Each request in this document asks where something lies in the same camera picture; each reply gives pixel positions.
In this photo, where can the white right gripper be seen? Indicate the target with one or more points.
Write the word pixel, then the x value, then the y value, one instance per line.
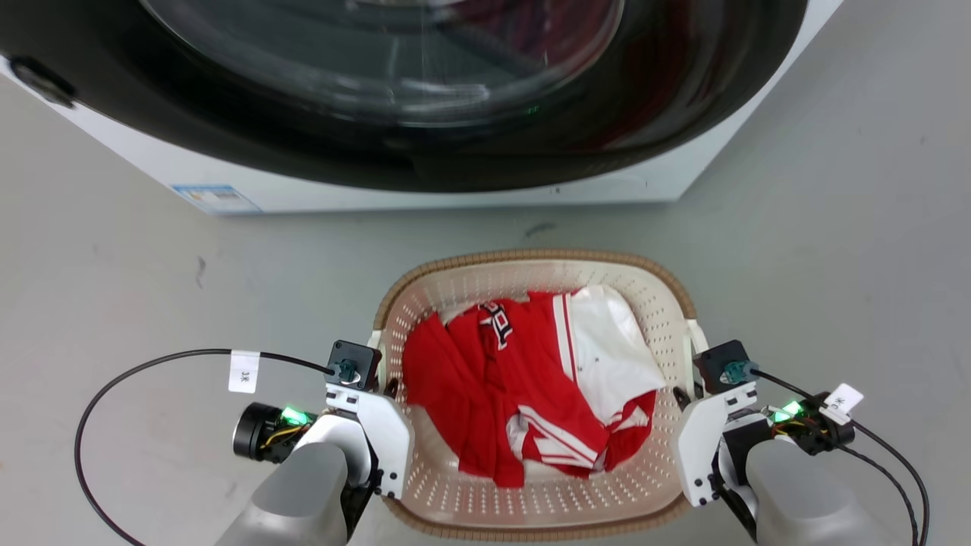
pixel 702 444

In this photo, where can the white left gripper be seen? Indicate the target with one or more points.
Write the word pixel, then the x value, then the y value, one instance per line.
pixel 383 432

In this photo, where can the beige perforated laundry basket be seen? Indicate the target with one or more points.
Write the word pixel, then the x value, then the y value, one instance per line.
pixel 455 500

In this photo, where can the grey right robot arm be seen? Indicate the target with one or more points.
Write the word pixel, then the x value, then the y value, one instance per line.
pixel 804 493

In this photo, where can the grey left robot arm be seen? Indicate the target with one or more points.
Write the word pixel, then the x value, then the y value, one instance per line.
pixel 303 493

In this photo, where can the white shirt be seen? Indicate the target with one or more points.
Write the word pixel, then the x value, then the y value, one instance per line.
pixel 618 356

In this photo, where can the red white-striped jersey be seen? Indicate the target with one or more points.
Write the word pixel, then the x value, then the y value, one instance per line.
pixel 470 387

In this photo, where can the white washing machine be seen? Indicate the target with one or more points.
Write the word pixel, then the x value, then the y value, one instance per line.
pixel 470 199

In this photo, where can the blue white label sticker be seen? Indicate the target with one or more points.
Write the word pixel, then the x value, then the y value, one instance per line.
pixel 215 199

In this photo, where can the black round glass washer door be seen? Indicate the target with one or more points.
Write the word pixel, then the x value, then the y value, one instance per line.
pixel 227 129

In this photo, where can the black washer door hinge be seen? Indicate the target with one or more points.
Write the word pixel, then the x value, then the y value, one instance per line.
pixel 42 80

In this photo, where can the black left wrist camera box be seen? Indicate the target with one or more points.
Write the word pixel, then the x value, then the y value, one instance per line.
pixel 353 364

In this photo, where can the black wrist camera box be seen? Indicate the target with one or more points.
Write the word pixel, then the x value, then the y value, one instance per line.
pixel 353 364
pixel 724 365

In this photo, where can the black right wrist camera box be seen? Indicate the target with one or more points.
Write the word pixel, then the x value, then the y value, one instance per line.
pixel 724 365

